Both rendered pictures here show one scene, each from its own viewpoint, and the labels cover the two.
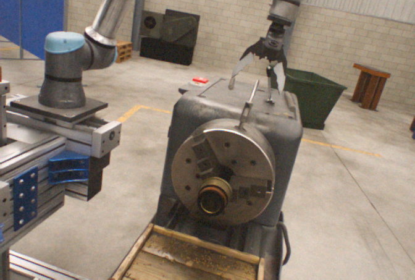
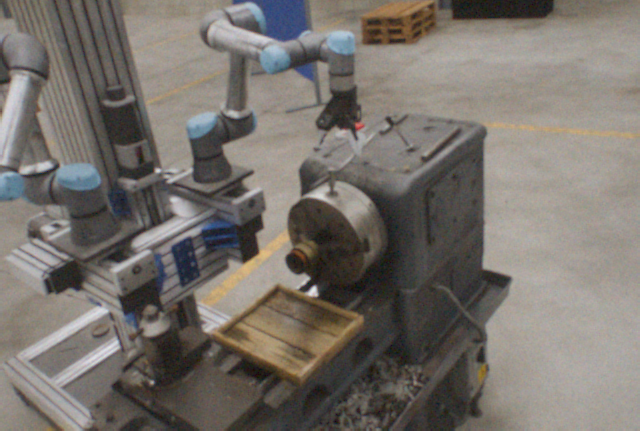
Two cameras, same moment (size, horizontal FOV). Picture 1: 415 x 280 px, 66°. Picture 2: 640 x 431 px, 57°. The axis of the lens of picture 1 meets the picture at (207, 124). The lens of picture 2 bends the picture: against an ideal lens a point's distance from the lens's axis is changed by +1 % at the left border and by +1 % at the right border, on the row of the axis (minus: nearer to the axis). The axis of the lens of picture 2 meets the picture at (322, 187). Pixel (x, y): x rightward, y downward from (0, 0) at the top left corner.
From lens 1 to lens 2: 1.18 m
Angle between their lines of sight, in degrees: 31
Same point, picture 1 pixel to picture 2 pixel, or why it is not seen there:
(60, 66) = (199, 148)
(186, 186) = not seen: hidden behind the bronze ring
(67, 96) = (210, 172)
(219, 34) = not seen: outside the picture
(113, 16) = (236, 93)
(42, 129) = (199, 202)
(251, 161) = (339, 225)
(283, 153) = (394, 212)
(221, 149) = (316, 215)
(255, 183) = (341, 246)
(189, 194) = not seen: hidden behind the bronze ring
